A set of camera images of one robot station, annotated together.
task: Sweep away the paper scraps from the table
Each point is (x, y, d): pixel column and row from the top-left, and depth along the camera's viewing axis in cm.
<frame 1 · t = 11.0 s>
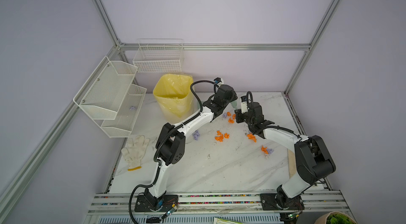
left hand: (234, 90, 87), fingers closed
right hand: (235, 109, 92), fingers closed
white mesh shelf lower: (122, 127, 78), point 22 cm above the table
cream trash bin yellow liner: (174, 97, 84), point 27 cm above the table
white cotton work glove: (136, 149, 92), point 2 cm above the table
orange scraps centre cluster: (220, 138, 97), on the table
orange purple scraps back cluster: (228, 113, 109), point 2 cm above the table
orange purple scraps right cluster: (251, 137, 97), point 2 cm above the table
orange purple scraps front right: (266, 150, 92), on the table
purple scrap in shelf: (132, 108, 95), point 15 cm above the table

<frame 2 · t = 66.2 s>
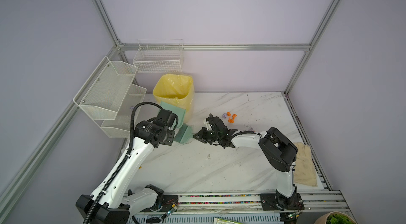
left hand: (162, 138, 72), fingers closed
right hand: (192, 137, 87), fingers closed
green plastic dustpan: (180, 112, 85), point 21 cm above the table
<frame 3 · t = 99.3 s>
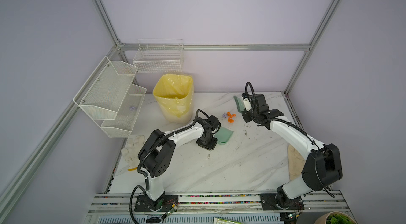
left hand: (209, 148, 87), fingers closed
right hand: (246, 109, 88), fingers closed
green plastic dustpan: (223, 135, 100), on the table
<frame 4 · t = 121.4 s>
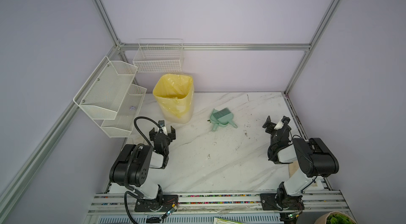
left hand: (162, 128, 93), fingers open
right hand: (276, 118, 90), fingers open
green plastic dustpan: (214, 121, 105), point 2 cm above the table
